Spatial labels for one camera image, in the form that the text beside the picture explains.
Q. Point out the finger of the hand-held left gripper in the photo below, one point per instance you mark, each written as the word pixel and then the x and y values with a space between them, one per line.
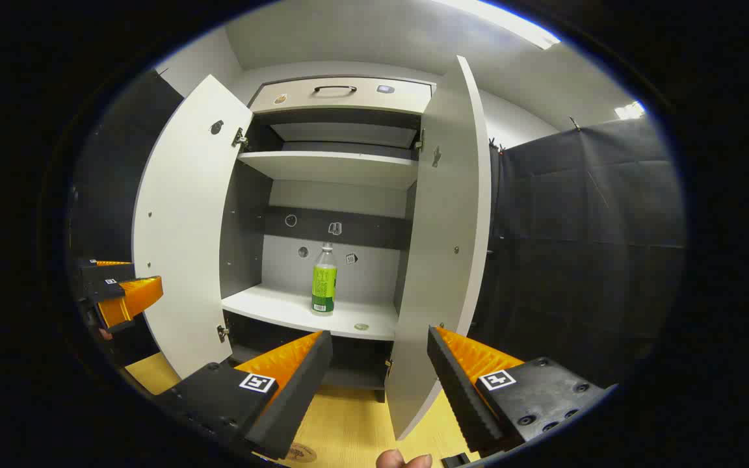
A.
pixel 134 296
pixel 108 272

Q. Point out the white cabinet door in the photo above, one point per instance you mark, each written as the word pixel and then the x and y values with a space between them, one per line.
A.
pixel 439 260
pixel 186 227

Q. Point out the long ceiling light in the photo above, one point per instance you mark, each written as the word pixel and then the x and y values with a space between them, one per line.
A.
pixel 511 23

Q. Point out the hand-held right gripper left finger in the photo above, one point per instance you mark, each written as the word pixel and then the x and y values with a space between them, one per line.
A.
pixel 296 403

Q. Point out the black backdrop cloth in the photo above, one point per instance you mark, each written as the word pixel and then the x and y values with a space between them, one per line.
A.
pixel 582 227

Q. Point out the small ceiling light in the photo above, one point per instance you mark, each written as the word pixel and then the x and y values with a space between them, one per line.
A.
pixel 629 110

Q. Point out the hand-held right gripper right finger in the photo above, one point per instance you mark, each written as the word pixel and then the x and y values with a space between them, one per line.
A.
pixel 462 396

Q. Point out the white cabinet drawer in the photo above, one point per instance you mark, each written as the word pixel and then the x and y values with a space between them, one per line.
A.
pixel 348 102

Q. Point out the green bottle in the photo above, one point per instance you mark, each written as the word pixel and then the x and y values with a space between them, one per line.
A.
pixel 324 286

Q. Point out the white cabinet shelf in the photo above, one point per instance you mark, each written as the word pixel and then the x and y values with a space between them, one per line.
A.
pixel 270 305
pixel 335 169

